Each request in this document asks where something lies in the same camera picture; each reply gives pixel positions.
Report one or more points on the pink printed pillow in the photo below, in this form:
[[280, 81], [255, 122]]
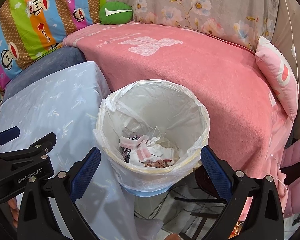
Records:
[[277, 80]]

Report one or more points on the green round cushion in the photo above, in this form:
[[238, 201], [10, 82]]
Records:
[[115, 18]]

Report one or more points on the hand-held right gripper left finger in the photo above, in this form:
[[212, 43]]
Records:
[[87, 170]]

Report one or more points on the light pink quilt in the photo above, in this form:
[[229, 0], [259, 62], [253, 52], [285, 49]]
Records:
[[275, 142]]

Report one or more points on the black metal frame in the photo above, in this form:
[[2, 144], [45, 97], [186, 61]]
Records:
[[202, 200]]

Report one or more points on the floral grey quilt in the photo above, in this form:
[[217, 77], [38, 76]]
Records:
[[190, 2]]

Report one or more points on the tan spotted scrunchie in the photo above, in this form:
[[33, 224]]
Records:
[[157, 163]]

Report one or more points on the pink fleece blanket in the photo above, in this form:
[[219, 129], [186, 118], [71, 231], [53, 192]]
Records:
[[190, 80]]

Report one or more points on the brown headboard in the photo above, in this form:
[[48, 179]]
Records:
[[290, 17]]

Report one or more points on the person's left hand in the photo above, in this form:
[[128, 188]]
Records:
[[13, 210]]

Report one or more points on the white ankle sock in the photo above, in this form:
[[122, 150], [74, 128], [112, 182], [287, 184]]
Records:
[[162, 152], [153, 140]]

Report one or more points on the striped monkey print pillow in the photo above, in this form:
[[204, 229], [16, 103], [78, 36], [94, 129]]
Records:
[[27, 30]]

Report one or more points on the white lined waste bin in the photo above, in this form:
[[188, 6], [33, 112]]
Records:
[[165, 110]]

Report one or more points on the white sock pink trim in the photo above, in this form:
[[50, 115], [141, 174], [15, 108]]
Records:
[[130, 142]]

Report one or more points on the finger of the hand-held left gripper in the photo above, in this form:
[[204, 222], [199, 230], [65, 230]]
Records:
[[8, 133], [43, 141]]

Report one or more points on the light blue covered stool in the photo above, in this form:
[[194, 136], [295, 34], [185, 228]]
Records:
[[52, 105]]

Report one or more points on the pink quilted garment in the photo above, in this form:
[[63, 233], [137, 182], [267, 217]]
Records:
[[297, 175]]

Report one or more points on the black white patterned band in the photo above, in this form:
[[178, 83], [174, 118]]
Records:
[[126, 155]]

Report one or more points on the blue-grey cushion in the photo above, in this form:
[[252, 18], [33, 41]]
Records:
[[52, 60]]

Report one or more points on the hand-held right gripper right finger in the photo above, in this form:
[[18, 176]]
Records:
[[216, 172]]

